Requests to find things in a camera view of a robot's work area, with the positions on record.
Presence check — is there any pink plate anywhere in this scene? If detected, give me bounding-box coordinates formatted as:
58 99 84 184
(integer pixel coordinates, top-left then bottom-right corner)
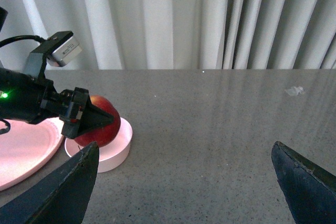
1 118 64 191

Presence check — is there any red apple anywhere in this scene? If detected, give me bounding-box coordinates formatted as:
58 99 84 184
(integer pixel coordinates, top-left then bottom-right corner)
74 95 121 147

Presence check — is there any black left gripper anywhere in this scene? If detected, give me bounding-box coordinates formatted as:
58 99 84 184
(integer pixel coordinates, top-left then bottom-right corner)
1 68 114 139

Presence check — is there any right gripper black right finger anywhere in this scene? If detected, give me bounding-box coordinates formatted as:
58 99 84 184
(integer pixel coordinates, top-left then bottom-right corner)
271 141 335 223

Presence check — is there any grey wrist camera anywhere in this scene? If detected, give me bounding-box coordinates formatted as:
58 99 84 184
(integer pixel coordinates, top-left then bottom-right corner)
23 31 82 78

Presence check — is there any pink bowl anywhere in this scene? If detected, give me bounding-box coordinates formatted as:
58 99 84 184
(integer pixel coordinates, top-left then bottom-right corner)
64 116 133 174

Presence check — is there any white curtain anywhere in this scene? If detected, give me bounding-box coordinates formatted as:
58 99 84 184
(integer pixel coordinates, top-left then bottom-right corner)
1 0 335 70

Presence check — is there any black camera cable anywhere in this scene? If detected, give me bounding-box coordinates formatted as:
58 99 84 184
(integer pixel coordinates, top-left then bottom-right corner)
0 35 47 49

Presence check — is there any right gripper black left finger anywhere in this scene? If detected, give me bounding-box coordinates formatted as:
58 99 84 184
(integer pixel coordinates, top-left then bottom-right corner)
1 142 99 223

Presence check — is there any crumpled clear plastic scrap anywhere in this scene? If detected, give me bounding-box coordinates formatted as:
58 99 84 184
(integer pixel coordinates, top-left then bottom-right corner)
285 86 306 97

